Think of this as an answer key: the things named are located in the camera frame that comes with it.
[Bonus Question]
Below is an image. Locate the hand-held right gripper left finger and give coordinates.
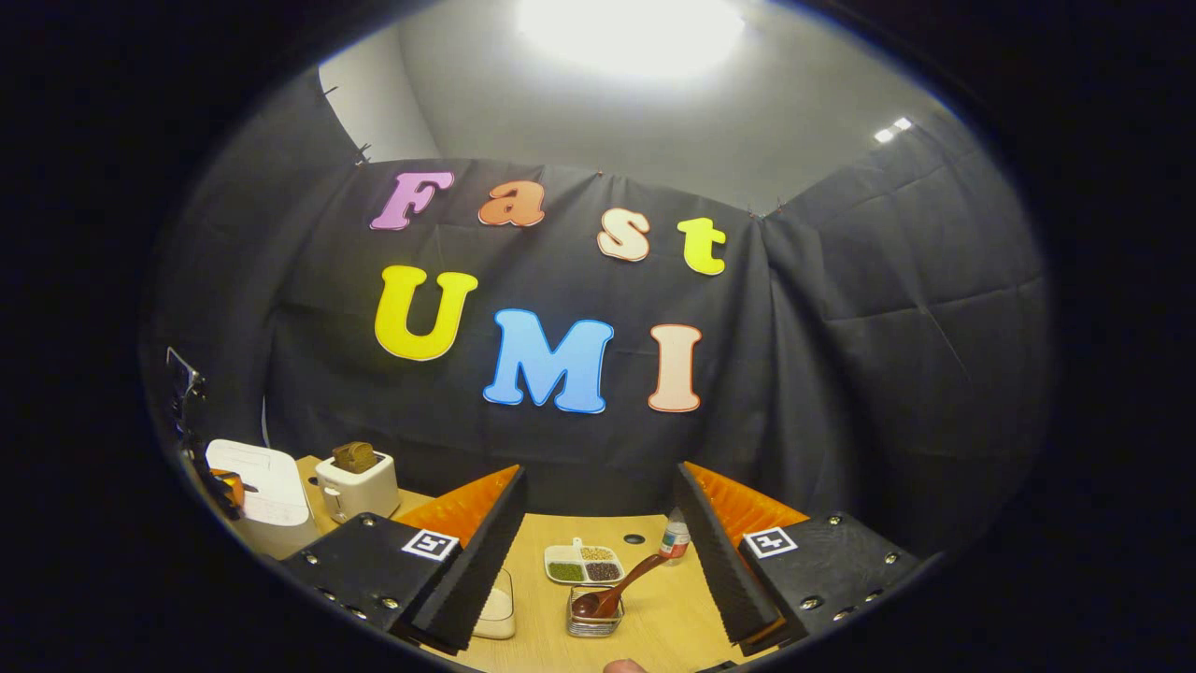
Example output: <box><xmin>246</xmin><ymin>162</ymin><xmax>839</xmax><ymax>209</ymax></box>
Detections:
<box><xmin>278</xmin><ymin>465</ymin><xmax>529</xmax><ymax>655</ymax></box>

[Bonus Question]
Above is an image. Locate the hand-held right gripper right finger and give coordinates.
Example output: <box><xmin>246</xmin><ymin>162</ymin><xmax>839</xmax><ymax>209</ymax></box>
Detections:
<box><xmin>675</xmin><ymin>461</ymin><xmax>926</xmax><ymax>655</ymax></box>

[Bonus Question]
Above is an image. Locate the white rice cooker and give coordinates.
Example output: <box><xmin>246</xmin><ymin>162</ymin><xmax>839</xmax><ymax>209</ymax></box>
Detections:
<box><xmin>206</xmin><ymin>439</ymin><xmax>320</xmax><ymax>559</ymax></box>

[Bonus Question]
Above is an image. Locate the brown wooden spoon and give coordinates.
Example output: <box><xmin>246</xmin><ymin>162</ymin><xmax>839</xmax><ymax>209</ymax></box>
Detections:
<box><xmin>572</xmin><ymin>553</ymin><xmax>669</xmax><ymax>620</ymax></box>

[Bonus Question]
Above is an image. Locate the metal wire chopstick holder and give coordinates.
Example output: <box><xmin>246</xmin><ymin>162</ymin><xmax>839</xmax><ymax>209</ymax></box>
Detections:
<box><xmin>565</xmin><ymin>586</ymin><xmax>625</xmax><ymax>638</ymax></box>

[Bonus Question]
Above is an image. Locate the clear rice container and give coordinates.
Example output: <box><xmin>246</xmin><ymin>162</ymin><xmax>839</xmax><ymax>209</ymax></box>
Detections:
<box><xmin>472</xmin><ymin>567</ymin><xmax>517</xmax><ymax>641</ymax></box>

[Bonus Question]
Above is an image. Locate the clear plastic water bottle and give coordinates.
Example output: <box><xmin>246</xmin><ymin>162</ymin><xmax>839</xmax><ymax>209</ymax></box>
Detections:
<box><xmin>660</xmin><ymin>509</ymin><xmax>692</xmax><ymax>566</ymax></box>

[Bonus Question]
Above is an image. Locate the white divided dish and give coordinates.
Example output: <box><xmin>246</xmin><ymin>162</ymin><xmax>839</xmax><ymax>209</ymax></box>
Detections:
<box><xmin>544</xmin><ymin>537</ymin><xmax>625</xmax><ymax>586</ymax></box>

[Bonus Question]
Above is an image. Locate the white toaster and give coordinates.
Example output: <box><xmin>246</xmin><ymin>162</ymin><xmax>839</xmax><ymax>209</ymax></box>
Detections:
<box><xmin>315</xmin><ymin>453</ymin><xmax>401</xmax><ymax>523</ymax></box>

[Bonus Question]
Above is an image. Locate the black backdrop cloth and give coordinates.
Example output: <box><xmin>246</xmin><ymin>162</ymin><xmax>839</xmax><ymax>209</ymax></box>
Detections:
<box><xmin>140</xmin><ymin>65</ymin><xmax>1057</xmax><ymax>562</ymax></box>

